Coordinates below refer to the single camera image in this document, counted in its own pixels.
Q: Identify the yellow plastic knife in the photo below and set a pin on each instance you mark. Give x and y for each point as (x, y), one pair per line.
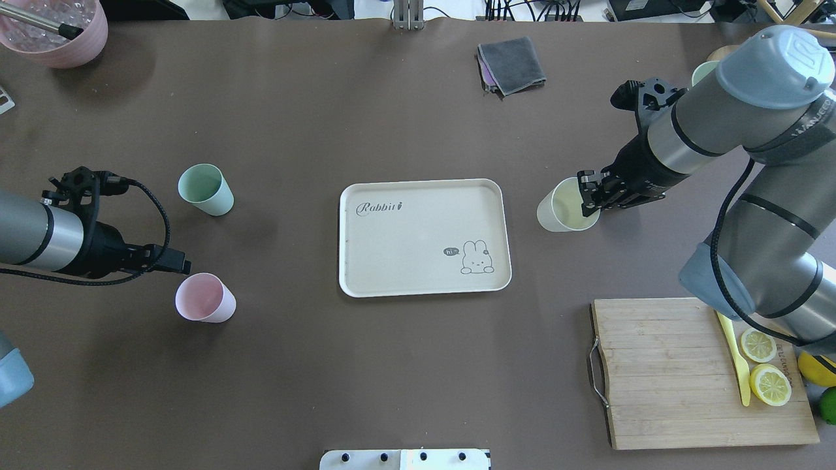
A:
(740, 365)

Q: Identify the upper lemon slice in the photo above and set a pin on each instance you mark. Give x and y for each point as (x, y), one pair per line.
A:
(757, 346)

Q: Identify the lower lemon slice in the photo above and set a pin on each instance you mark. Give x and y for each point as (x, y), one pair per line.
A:
(770, 385)

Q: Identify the pale yellow cup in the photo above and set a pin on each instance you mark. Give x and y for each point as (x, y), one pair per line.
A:
(561, 210)

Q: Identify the grey folded cloth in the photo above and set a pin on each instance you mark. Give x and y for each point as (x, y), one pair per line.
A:
(514, 64)

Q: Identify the green bowl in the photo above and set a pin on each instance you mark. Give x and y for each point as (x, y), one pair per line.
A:
(703, 71)

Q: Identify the green lime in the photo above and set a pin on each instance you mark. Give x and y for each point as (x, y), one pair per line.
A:
(827, 406)

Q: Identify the purple cloth under grey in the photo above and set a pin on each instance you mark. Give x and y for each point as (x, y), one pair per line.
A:
(487, 78)

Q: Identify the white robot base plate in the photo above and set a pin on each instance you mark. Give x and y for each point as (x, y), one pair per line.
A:
(421, 458)

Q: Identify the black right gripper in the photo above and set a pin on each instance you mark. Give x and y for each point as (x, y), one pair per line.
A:
(635, 163)

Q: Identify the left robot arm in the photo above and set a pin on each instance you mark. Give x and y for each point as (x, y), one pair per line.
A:
(50, 243)

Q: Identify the pink cup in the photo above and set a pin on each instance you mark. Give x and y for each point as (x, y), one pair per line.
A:
(203, 297)

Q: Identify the green cup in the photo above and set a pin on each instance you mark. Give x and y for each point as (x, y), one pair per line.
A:
(204, 186)

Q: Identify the cream rabbit tray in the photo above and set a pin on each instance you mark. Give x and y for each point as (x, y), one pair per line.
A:
(422, 237)

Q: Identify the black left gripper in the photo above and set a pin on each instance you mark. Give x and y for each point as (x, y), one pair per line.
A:
(106, 249)

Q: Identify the pink ice bowl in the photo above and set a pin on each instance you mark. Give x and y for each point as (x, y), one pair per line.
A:
(49, 48)

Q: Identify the lemon slice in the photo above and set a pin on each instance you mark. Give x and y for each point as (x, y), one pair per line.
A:
(757, 346)
(770, 385)

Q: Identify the wooden cutting board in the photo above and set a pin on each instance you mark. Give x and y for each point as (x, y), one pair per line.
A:
(669, 380)

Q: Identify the aluminium camera post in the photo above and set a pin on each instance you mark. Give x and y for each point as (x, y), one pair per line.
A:
(408, 15)

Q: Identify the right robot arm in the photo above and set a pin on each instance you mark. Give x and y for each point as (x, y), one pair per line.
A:
(773, 97)

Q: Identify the lower whole lemon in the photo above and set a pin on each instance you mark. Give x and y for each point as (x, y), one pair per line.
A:
(817, 369)

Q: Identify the steel muddler black tip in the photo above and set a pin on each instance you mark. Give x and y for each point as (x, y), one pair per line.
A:
(64, 30)

